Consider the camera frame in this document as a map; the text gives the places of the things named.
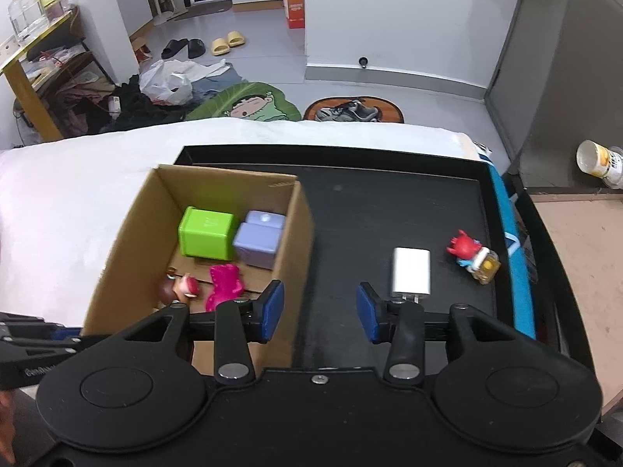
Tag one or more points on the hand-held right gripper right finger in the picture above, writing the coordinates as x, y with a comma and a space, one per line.
367, 312

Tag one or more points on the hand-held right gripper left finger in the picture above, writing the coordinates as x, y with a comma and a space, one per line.
273, 309

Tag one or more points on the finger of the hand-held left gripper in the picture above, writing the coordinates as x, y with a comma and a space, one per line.
34, 333

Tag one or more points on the pink toy figure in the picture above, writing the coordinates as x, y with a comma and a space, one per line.
224, 282

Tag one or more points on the white charger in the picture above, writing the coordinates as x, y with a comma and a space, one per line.
411, 272

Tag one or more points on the brown cardboard box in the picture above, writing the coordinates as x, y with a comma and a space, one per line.
297, 253

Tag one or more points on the lavender plastic box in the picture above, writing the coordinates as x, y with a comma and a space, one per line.
265, 219
255, 247

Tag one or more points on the brown doll figurine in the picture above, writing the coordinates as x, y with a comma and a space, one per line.
185, 287

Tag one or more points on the black tray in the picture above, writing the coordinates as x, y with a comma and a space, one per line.
389, 204

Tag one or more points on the green plastic cube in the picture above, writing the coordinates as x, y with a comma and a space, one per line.
204, 233

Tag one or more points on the red toy figure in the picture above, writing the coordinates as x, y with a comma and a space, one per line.
467, 248

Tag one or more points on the grey shoe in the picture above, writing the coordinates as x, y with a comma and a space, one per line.
364, 111
331, 114

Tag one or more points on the green leaf floor mat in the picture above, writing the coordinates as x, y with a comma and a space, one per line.
253, 104

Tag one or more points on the orange floor mat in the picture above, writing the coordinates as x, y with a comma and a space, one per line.
389, 107

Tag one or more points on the wooden board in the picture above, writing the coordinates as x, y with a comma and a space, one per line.
584, 253

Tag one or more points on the grey blue cloth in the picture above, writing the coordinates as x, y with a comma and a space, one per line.
221, 80

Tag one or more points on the dark clothes pile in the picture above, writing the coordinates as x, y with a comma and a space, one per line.
141, 112

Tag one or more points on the small white adapter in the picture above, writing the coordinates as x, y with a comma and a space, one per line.
115, 105

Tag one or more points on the white plastic bag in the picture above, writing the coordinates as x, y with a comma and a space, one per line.
165, 82

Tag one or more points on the yellow table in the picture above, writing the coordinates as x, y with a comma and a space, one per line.
19, 82

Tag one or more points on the yellow slipper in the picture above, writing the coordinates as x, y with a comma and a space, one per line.
220, 46
236, 39

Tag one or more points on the black slipper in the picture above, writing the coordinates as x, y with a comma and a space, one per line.
197, 47
174, 49

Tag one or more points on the white can with yellow label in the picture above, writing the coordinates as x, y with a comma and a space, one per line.
598, 160

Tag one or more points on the small brown box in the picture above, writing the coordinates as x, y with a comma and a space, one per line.
141, 49

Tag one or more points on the orange cardboard box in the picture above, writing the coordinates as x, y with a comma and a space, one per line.
294, 9

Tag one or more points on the dark doormat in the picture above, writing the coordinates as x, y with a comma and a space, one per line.
207, 8

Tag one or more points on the grey cabinet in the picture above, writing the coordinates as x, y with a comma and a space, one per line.
559, 58

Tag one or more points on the glass jar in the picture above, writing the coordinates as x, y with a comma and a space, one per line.
27, 12

